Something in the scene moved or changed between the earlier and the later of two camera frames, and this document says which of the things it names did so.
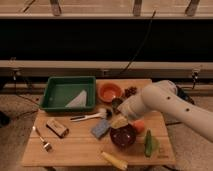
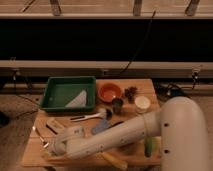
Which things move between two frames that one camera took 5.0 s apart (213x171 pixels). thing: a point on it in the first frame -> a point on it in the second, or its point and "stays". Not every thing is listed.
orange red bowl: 109,91 stays
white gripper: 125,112 -> 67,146
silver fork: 47,146 stays
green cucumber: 148,143 stays
